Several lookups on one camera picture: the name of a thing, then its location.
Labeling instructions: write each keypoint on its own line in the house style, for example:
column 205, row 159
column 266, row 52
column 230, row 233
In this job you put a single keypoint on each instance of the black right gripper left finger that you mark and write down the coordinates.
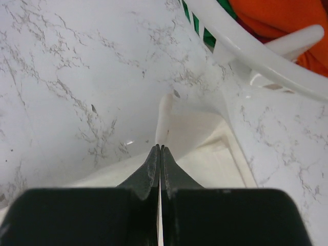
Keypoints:
column 121, row 215

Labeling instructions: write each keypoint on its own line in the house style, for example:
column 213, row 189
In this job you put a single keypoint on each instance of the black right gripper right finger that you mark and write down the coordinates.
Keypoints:
column 194, row 215

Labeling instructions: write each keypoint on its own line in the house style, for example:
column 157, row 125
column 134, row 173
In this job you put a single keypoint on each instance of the cream white t shirt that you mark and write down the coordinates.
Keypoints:
column 202, row 144

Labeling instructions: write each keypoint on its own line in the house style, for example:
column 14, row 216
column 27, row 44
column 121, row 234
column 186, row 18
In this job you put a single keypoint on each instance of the white plastic laundry basket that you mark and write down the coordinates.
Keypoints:
column 270, row 63

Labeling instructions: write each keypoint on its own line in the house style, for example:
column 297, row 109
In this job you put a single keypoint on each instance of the green t shirt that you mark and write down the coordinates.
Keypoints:
column 208, row 39

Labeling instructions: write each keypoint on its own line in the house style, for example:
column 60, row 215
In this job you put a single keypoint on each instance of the dark red t shirt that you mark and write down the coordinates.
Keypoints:
column 245, row 26

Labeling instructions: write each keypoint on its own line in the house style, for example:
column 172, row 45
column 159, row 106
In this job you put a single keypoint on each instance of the orange t shirt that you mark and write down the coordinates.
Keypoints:
column 273, row 19

